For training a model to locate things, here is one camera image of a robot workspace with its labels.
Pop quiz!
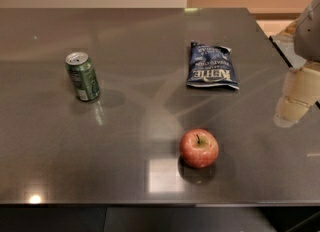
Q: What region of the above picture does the green soda can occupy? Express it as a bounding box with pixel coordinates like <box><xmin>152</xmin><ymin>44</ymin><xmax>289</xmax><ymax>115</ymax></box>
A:
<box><xmin>65</xmin><ymin>52</ymin><xmax>100</xmax><ymax>101</ymax></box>

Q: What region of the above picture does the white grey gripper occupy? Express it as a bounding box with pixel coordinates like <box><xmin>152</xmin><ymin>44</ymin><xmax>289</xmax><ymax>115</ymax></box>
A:
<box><xmin>273</xmin><ymin>0</ymin><xmax>320</xmax><ymax>128</ymax></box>

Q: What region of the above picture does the red apple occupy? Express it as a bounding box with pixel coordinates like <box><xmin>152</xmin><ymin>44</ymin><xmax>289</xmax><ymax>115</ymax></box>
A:
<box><xmin>179</xmin><ymin>129</ymin><xmax>219</xmax><ymax>169</ymax></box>

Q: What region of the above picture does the blue kettle chips bag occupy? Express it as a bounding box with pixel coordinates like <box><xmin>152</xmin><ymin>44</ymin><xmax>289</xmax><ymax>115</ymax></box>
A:
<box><xmin>186</xmin><ymin>41</ymin><xmax>239</xmax><ymax>90</ymax></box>

